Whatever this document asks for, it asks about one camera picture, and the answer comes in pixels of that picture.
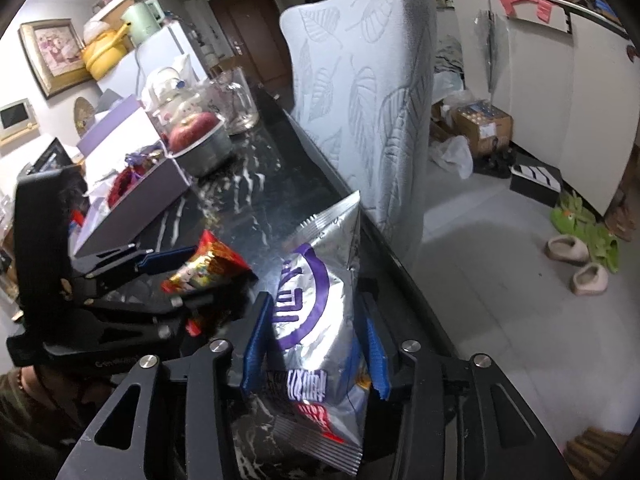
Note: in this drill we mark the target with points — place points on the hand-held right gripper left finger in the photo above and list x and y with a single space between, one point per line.
252 355

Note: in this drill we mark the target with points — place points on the dark brown door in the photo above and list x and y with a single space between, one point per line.
250 30

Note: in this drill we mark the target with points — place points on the silver snack bag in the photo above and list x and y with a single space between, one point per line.
310 310

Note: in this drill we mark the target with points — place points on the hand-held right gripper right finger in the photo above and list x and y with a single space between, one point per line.
376 360

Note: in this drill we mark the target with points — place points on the glass mug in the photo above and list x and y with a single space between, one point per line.
235 105

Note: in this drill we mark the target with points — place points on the clear folded umbrella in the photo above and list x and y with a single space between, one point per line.
490 50

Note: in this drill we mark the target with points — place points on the woven straw fan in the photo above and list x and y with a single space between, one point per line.
84 115

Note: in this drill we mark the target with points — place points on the white plastic bag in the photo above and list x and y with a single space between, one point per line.
452 157

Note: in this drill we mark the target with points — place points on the black printed snack pouch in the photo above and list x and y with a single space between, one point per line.
50 155

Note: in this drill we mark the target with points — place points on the wall intercom panel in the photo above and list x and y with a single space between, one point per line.
17 120

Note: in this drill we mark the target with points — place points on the white cartoon water bottle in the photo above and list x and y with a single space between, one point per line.
165 95

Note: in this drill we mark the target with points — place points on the yellow pot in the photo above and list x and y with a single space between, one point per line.
102 55

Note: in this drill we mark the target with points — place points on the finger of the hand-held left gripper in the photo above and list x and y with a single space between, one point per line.
150 312
167 257

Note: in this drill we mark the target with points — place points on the white fridge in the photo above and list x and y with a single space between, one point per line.
165 55

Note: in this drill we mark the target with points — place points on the brown cardboard box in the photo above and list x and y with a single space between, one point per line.
482 130

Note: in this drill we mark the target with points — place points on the red snack packet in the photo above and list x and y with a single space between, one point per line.
210 265

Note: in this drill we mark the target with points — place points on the white cabinet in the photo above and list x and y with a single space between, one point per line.
565 85

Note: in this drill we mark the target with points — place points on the gold framed picture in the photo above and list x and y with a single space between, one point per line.
55 57

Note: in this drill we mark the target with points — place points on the beige slipper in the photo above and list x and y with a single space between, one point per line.
567 250
590 280

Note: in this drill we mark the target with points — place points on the lavender gift box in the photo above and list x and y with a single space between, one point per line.
150 190

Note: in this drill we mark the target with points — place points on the light green kettle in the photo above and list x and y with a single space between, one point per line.
142 22

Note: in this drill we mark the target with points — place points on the person's left forearm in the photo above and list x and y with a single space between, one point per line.
35 430

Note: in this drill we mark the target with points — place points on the metal bowl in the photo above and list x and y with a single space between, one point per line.
210 152

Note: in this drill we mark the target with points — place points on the pink cloth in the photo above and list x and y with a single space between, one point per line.
525 5

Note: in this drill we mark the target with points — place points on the black white shoe box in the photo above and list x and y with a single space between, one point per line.
535 180

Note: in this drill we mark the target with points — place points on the leaf-pattern covered chair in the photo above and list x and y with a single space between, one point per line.
360 100

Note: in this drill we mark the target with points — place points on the red apple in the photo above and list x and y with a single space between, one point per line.
192 130

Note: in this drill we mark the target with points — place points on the green slipper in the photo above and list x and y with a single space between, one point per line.
570 212
602 247

